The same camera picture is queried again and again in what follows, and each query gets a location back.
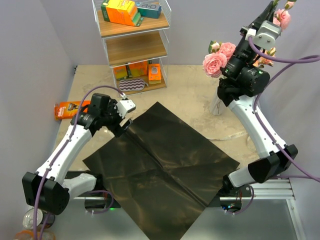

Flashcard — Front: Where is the aluminium rail frame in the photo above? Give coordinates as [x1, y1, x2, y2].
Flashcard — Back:
[73, 65, 307, 240]

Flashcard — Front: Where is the black wrapping paper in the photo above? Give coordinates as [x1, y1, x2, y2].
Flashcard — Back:
[84, 102, 239, 240]

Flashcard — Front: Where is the orange razor package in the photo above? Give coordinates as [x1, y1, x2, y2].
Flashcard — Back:
[54, 100, 91, 121]

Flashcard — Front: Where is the peach rose stem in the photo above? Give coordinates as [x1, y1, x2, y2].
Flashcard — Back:
[253, 47, 277, 69]

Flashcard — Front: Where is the orange sponge box top shelf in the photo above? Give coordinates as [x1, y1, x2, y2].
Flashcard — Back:
[100, 0, 144, 27]

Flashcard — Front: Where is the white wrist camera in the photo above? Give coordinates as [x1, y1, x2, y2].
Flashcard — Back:
[116, 99, 136, 119]
[245, 20, 282, 51]

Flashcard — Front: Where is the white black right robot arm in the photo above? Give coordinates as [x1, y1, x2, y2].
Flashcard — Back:
[217, 1, 298, 197]

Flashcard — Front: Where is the orange sponge pack right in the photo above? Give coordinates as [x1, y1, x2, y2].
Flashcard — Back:
[148, 63, 162, 84]

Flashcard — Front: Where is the white rose stem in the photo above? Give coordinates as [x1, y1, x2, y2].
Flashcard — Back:
[272, 0, 280, 8]

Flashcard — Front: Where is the orange sponge pack left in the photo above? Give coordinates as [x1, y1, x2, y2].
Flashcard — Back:
[113, 65, 128, 81]

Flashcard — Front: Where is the metal tin can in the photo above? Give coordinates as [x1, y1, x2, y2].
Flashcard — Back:
[22, 207, 56, 230]

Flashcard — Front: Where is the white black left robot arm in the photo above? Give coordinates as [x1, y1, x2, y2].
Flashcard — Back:
[22, 93, 136, 215]

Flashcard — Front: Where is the white wire wooden shelf rack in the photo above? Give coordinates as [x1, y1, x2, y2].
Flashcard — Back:
[92, 0, 172, 95]

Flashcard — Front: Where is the large pink rose stem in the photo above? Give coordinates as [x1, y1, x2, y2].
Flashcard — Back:
[202, 41, 236, 78]

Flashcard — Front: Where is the teal box top shelf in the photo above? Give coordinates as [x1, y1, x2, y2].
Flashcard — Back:
[135, 1, 162, 19]

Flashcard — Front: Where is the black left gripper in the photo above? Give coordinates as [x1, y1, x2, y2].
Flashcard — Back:
[101, 99, 132, 137]

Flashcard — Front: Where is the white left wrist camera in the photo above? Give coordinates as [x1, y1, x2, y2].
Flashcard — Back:
[116, 99, 136, 119]

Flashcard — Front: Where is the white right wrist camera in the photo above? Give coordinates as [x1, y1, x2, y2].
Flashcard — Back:
[245, 20, 282, 51]

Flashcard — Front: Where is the orange plastic container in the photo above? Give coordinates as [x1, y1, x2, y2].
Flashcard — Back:
[13, 230, 56, 240]

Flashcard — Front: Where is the orange sponge pack middle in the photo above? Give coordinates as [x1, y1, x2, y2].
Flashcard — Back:
[127, 61, 149, 78]

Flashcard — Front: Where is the orange sponge pack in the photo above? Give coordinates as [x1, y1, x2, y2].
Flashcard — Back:
[127, 61, 149, 78]
[148, 63, 162, 84]
[113, 65, 128, 81]

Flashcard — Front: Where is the small pink rose stem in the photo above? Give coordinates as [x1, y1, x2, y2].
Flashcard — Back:
[272, 0, 296, 31]

